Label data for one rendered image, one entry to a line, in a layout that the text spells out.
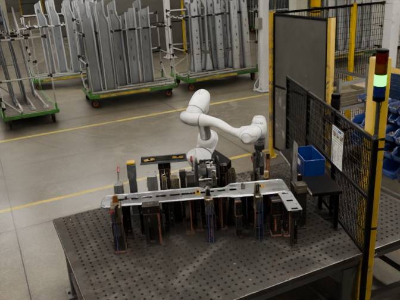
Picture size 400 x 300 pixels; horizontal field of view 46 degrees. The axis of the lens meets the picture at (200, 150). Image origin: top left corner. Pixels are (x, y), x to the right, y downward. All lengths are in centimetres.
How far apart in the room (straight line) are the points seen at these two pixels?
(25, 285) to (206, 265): 197
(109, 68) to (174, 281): 749
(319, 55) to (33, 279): 379
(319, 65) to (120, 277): 349
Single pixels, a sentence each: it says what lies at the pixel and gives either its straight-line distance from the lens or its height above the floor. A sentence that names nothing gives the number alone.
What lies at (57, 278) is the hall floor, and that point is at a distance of 463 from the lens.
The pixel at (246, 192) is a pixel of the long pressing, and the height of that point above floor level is 100.
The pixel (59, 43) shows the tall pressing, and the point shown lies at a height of 102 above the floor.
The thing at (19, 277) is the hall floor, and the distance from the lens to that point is 478.
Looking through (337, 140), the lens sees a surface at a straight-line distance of 351.
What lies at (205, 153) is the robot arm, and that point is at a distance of 411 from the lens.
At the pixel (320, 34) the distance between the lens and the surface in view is 560.
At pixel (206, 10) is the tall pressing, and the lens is 1131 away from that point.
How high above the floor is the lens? 253
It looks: 21 degrees down
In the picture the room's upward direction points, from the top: 3 degrees counter-clockwise
